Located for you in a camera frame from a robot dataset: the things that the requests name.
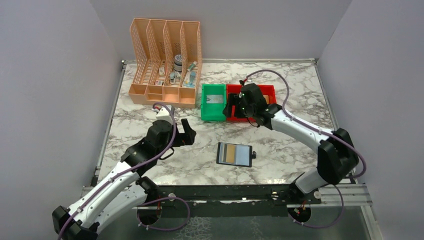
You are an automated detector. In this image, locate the red plastic bin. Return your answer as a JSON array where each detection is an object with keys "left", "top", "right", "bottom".
[
  {"left": 226, "top": 84, "right": 252, "bottom": 122},
  {"left": 257, "top": 84, "right": 277, "bottom": 105}
]

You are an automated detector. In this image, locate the green plastic bin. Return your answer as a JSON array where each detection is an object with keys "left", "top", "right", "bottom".
[{"left": 200, "top": 84, "right": 227, "bottom": 122}]

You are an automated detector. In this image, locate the black leather card holder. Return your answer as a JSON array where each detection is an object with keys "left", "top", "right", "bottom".
[{"left": 216, "top": 142, "right": 257, "bottom": 168}]

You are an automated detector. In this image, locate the light blue card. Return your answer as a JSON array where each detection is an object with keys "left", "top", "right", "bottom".
[{"left": 234, "top": 145, "right": 251, "bottom": 167}]

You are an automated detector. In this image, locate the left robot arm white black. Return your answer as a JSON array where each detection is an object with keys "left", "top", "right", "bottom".
[{"left": 52, "top": 118, "right": 196, "bottom": 240}]

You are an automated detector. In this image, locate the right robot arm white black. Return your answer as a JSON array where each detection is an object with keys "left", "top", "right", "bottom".
[{"left": 222, "top": 83, "right": 360, "bottom": 204}]

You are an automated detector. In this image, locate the gold card in red bin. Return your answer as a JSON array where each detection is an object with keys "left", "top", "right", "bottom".
[{"left": 263, "top": 95, "right": 270, "bottom": 104}]

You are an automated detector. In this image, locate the silver card in green bin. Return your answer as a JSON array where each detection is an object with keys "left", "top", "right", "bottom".
[{"left": 206, "top": 94, "right": 224, "bottom": 104}]

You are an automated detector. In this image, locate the blue packaged item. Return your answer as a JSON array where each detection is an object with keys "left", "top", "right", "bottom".
[{"left": 182, "top": 61, "right": 197, "bottom": 88}]

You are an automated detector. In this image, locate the round grey tin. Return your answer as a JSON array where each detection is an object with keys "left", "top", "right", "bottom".
[{"left": 173, "top": 54, "right": 183, "bottom": 73}]

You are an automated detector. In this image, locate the peach plastic file organizer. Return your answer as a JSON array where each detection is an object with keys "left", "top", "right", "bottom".
[{"left": 128, "top": 18, "right": 203, "bottom": 108}]

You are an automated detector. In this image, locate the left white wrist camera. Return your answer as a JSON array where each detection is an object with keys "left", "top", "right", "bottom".
[{"left": 152, "top": 105, "right": 175, "bottom": 124}]

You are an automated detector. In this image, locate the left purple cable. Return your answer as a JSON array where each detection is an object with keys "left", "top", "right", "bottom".
[{"left": 56, "top": 102, "right": 191, "bottom": 240}]

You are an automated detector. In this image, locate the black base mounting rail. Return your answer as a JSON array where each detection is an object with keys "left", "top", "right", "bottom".
[{"left": 136, "top": 184, "right": 322, "bottom": 219}]

